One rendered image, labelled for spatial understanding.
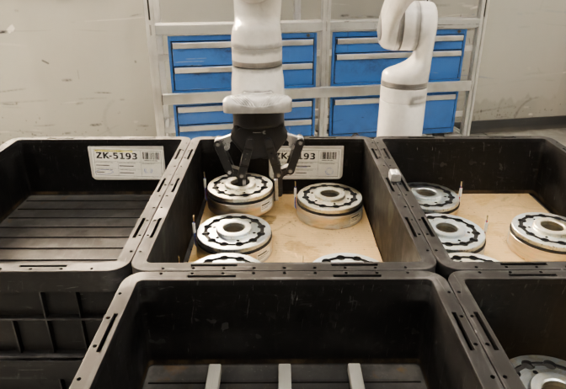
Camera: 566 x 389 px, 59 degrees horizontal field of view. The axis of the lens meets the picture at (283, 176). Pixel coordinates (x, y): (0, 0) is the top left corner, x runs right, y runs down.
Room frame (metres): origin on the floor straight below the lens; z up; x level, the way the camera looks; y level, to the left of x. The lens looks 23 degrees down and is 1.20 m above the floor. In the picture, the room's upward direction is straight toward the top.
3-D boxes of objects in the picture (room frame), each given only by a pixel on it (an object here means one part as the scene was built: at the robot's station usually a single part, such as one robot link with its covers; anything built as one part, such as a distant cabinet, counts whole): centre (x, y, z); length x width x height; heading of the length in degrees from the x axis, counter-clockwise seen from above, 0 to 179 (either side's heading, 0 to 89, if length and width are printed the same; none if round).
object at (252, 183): (0.71, 0.07, 0.88); 0.05 x 0.05 x 0.01
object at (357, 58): (2.62, -0.60, 0.60); 0.72 x 0.03 x 0.56; 101
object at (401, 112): (1.01, -0.24, 0.89); 0.09 x 0.09 x 0.17; 10
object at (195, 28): (2.58, -0.20, 0.91); 1.70 x 0.10 x 0.05; 101
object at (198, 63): (2.47, 0.19, 0.60); 0.72 x 0.03 x 0.56; 101
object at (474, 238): (0.60, -0.22, 0.86); 0.10 x 0.10 x 0.01
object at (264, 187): (0.71, 0.07, 0.88); 0.10 x 0.10 x 0.01
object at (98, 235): (0.60, 0.30, 0.87); 0.40 x 0.30 x 0.11; 0
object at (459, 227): (0.60, -0.22, 0.86); 0.05 x 0.05 x 0.01
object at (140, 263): (0.60, 0.00, 0.92); 0.40 x 0.30 x 0.02; 0
